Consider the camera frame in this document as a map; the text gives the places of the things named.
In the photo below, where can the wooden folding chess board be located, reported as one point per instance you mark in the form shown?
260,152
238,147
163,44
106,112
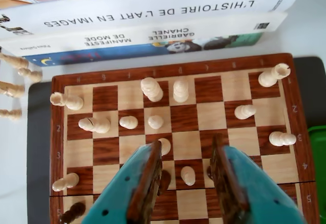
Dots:
211,91

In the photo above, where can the light wooden chess rook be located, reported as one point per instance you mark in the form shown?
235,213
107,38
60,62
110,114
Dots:
71,102
272,76

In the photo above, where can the light wooden chess pawn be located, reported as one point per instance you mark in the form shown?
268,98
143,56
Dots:
166,146
281,139
155,122
128,122
188,176
244,112
66,182

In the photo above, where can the green plastic tray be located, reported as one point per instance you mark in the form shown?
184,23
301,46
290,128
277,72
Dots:
319,170

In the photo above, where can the cream Gabrielle Chanel book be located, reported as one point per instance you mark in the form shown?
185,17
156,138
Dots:
229,25

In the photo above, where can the light wooden chess piece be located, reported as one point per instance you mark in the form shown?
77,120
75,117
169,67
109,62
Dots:
15,60
11,114

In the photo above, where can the white art history book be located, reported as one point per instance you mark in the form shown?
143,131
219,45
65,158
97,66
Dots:
127,2

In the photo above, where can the light wooden chess bishop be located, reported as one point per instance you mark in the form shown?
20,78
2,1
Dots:
98,125

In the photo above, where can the light wooden chess king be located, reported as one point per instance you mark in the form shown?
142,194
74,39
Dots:
152,90

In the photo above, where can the light wooden chess queen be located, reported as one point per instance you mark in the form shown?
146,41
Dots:
180,91

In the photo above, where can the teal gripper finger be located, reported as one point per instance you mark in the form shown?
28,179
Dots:
249,191
122,188

